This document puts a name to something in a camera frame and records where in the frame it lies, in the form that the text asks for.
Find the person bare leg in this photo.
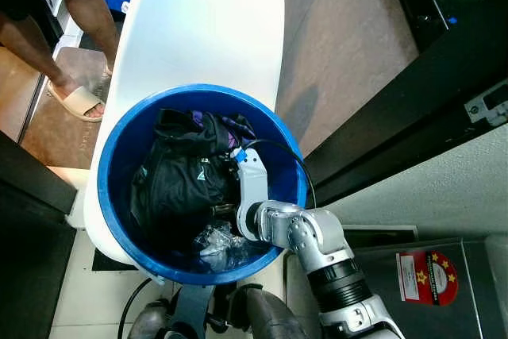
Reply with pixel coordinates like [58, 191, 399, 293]
[54, 0, 121, 95]
[0, 10, 106, 119]

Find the blue plastic bucket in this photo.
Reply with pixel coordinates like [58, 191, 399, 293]
[97, 83, 309, 287]

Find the dark grey robot leg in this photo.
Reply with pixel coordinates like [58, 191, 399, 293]
[237, 283, 312, 339]

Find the black garment with white print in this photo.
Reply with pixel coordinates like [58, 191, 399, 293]
[130, 109, 243, 238]

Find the brown door mat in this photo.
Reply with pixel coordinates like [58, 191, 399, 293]
[19, 45, 114, 171]

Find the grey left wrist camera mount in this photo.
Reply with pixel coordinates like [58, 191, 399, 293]
[168, 282, 217, 339]

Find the red sticker on washer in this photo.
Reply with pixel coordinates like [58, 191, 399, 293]
[394, 249, 460, 307]

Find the beige slide sandal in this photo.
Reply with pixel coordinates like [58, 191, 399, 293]
[46, 77, 106, 124]

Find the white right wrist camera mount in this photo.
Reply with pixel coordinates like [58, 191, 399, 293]
[233, 147, 271, 222]

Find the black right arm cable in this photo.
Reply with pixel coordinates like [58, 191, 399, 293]
[252, 139, 318, 211]

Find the black door frame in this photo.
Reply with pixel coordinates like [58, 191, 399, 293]
[304, 6, 508, 206]

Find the clear crumpled plastic wrap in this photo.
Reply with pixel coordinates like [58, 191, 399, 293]
[194, 223, 256, 270]

